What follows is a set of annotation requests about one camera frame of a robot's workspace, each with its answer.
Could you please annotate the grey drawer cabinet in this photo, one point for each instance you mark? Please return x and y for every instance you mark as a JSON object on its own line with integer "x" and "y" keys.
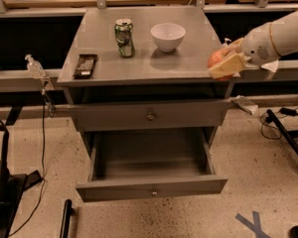
{"x": 150, "y": 75}

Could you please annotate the black floor bar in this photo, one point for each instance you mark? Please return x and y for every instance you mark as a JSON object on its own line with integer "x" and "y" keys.
{"x": 67, "y": 214}

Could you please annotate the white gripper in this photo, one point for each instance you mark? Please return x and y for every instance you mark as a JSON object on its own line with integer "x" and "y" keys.
{"x": 256, "y": 46}

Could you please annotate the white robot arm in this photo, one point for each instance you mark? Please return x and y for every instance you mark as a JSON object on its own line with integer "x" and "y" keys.
{"x": 285, "y": 36}

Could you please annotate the white bowl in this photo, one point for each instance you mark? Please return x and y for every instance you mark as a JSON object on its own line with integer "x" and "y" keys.
{"x": 167, "y": 36}

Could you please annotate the black chair leg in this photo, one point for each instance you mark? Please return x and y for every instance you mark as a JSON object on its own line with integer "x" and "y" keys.
{"x": 290, "y": 136}

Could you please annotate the clear sanitizer pump bottle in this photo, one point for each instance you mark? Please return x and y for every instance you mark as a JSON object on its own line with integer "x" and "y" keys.
{"x": 34, "y": 67}

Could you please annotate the grey open middle drawer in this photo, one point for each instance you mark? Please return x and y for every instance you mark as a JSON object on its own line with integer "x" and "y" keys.
{"x": 136, "y": 164}

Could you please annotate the red apple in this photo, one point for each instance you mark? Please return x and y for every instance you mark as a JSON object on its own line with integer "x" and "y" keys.
{"x": 220, "y": 67}

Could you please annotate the grey upper drawer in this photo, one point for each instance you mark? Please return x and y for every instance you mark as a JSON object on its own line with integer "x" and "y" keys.
{"x": 148, "y": 115}

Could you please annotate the small white pump bottle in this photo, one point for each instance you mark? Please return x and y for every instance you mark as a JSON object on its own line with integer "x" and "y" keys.
{"x": 226, "y": 43}

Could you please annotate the green soda can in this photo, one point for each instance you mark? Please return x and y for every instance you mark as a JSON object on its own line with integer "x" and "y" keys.
{"x": 123, "y": 35}

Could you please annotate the white wipes packet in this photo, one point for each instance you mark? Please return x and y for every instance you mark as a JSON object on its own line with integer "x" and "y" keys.
{"x": 271, "y": 66}

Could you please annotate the black stand base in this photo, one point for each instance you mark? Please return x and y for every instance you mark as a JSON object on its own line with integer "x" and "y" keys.
{"x": 11, "y": 187}

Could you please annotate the black remote control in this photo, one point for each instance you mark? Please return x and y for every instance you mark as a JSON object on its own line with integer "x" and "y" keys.
{"x": 85, "y": 66}

